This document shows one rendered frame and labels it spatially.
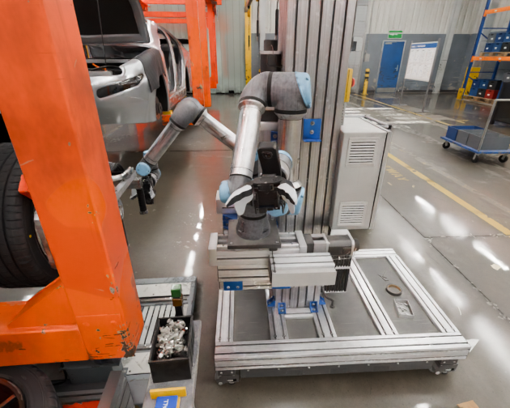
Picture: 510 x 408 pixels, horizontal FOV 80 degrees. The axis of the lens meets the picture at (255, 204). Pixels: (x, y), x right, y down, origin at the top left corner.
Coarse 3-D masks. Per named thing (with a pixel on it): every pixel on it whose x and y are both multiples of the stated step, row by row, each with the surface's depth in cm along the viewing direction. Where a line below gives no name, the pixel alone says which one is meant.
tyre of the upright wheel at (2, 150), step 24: (0, 144) 126; (0, 168) 114; (0, 192) 109; (0, 216) 108; (24, 216) 112; (0, 240) 109; (24, 240) 111; (0, 264) 113; (24, 264) 114; (48, 264) 124
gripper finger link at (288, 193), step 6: (282, 186) 68; (288, 186) 68; (282, 192) 67; (288, 192) 65; (294, 192) 65; (288, 198) 65; (294, 198) 62; (288, 204) 68; (294, 204) 62; (294, 210) 67
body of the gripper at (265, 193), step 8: (264, 176) 74; (272, 176) 74; (280, 176) 73; (256, 184) 71; (264, 184) 71; (272, 184) 70; (256, 192) 72; (264, 192) 71; (272, 192) 71; (256, 200) 73; (264, 200) 73; (272, 200) 72; (280, 200) 75; (256, 208) 74; (264, 208) 73; (272, 208) 73
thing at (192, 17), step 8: (192, 0) 412; (192, 8) 416; (192, 16) 420; (192, 24) 425; (192, 32) 429; (192, 40) 433; (200, 40) 447; (192, 48) 437; (200, 48) 443; (192, 56) 442; (200, 56) 443; (192, 64) 447; (200, 64) 447; (192, 72) 451; (200, 72) 452; (192, 80) 456; (200, 80) 457; (200, 88) 462; (200, 96) 467; (168, 112) 474; (168, 120) 478
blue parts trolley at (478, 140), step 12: (492, 108) 434; (456, 132) 517; (468, 132) 513; (480, 132) 513; (492, 132) 498; (444, 144) 547; (456, 144) 508; (468, 144) 488; (480, 144) 457; (492, 144) 466; (504, 144) 466; (504, 156) 472
